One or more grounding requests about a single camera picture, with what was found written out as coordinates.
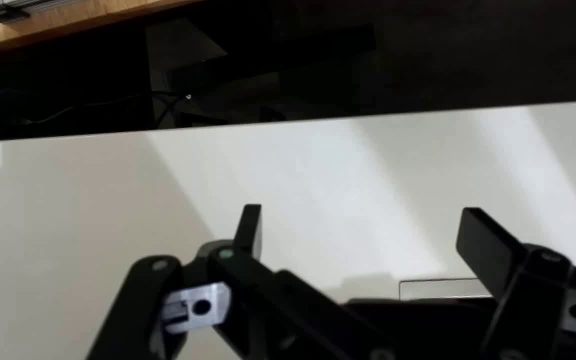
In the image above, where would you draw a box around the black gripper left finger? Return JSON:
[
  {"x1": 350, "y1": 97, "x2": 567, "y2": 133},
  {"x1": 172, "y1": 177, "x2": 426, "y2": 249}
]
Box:
[{"x1": 87, "y1": 202, "x2": 397, "y2": 360}]

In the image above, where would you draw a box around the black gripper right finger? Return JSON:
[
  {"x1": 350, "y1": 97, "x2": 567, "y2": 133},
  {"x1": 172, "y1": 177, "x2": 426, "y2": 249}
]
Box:
[{"x1": 455, "y1": 205, "x2": 576, "y2": 360}]

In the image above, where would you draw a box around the wooden desk top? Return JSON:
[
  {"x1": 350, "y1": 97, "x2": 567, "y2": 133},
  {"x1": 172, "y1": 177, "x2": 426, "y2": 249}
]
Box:
[{"x1": 0, "y1": 0, "x2": 201, "y2": 56}]

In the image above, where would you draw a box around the dark flat device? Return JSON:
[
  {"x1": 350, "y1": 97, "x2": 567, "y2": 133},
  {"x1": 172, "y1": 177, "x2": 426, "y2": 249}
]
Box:
[{"x1": 0, "y1": 0, "x2": 44, "y2": 20}]

